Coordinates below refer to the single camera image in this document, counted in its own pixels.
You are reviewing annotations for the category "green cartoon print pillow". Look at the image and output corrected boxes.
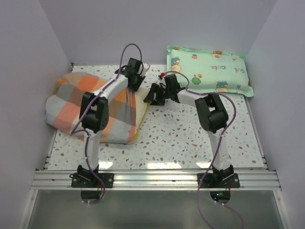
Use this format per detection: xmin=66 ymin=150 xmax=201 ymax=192
xmin=167 ymin=45 xmax=254 ymax=97

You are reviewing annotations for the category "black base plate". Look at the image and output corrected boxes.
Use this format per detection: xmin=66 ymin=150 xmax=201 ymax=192
xmin=69 ymin=172 xmax=114 ymax=188
xmin=197 ymin=173 xmax=241 ymax=189

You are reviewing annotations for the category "aluminium mounting rail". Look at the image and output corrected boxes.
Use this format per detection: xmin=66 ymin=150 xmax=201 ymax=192
xmin=30 ymin=161 xmax=281 ymax=191

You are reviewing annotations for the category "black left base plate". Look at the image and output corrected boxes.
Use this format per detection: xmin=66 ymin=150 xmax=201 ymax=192
xmin=69 ymin=172 xmax=114 ymax=188

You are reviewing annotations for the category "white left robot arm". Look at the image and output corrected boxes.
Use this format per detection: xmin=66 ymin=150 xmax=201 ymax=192
xmin=76 ymin=58 xmax=150 ymax=187

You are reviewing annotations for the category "orange grey plaid pillowcase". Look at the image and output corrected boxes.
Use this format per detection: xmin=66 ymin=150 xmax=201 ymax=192
xmin=45 ymin=71 xmax=143 ymax=145

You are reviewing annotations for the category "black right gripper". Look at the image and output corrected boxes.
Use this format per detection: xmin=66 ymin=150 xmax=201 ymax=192
xmin=143 ymin=83 xmax=171 ymax=106

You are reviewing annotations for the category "cream pillow yellow trim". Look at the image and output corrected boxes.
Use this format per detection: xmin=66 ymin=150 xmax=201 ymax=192
xmin=132 ymin=87 xmax=150 ymax=142

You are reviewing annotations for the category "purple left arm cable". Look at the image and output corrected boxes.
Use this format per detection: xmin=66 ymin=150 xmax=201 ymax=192
xmin=71 ymin=43 xmax=143 ymax=182

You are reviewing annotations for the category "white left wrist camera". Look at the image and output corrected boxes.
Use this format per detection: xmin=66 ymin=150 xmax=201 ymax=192
xmin=140 ymin=62 xmax=150 ymax=76

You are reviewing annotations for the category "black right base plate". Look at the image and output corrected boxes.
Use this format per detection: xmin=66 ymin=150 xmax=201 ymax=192
xmin=197 ymin=173 xmax=241 ymax=189

